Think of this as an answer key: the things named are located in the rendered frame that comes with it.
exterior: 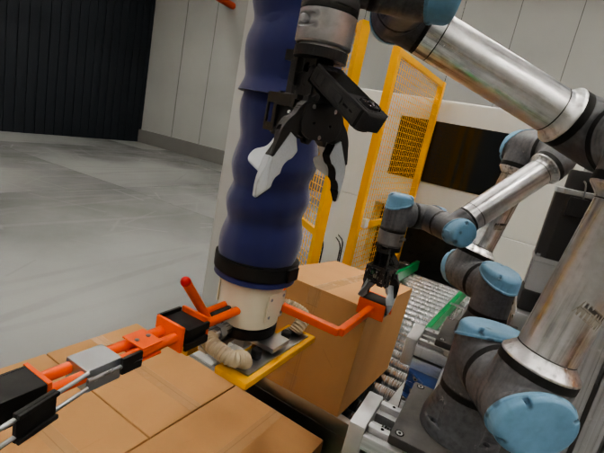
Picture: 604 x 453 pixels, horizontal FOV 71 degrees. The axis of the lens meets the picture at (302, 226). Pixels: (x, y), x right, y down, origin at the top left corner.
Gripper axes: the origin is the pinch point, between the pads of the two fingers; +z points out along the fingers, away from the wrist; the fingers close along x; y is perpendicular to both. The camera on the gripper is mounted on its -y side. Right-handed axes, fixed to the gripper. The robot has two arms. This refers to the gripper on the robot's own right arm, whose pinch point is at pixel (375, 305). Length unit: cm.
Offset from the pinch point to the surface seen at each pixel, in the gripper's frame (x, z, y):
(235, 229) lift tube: -28, -21, 40
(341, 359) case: -8.1, 25.5, -5.9
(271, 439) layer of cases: -18, 52, 14
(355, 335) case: -6.0, 15.7, -7.1
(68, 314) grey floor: -216, 106, -43
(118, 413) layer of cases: -62, 52, 39
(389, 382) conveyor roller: 0, 52, -53
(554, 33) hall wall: -34, -320, -891
